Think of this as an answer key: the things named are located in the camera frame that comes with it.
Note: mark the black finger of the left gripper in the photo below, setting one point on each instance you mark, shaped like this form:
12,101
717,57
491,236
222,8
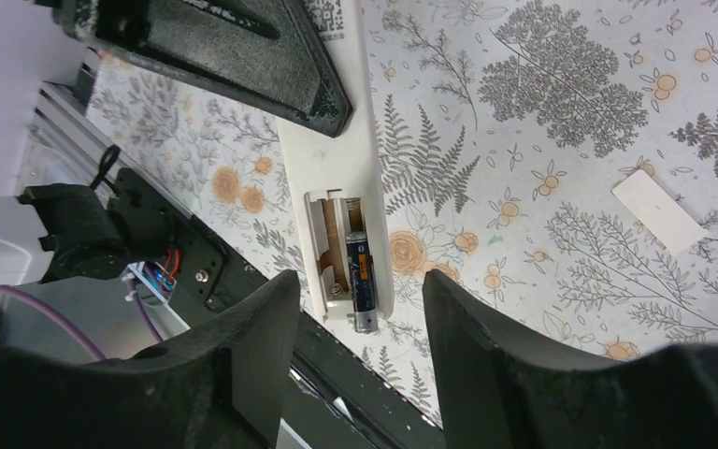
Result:
264,54

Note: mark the white battery cover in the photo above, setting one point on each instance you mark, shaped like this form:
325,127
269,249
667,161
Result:
671,225

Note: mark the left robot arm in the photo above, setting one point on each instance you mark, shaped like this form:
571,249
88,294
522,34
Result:
59,231

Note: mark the floral patterned mat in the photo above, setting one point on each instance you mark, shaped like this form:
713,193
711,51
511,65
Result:
502,128

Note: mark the white remote control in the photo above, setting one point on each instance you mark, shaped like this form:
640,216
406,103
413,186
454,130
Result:
335,183

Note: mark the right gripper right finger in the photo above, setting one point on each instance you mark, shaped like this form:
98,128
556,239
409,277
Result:
502,384

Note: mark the black AAA battery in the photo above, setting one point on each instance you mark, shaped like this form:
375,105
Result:
362,284

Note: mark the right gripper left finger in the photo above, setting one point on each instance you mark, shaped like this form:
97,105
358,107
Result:
220,384

